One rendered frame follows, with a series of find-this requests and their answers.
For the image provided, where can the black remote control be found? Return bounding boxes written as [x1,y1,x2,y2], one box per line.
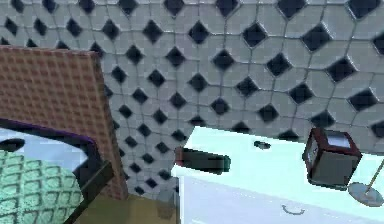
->
[174,146,232,175]

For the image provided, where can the small dark flat object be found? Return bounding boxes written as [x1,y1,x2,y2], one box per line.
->
[253,140,272,150]

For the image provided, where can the pale blue nightstand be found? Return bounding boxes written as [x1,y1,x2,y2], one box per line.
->
[170,125,384,224]

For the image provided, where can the dark red cube alarm clock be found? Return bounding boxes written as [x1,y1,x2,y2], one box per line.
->
[302,127,363,192]

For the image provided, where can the bed with green blanket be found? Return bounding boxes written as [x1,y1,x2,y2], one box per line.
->
[0,117,115,224]

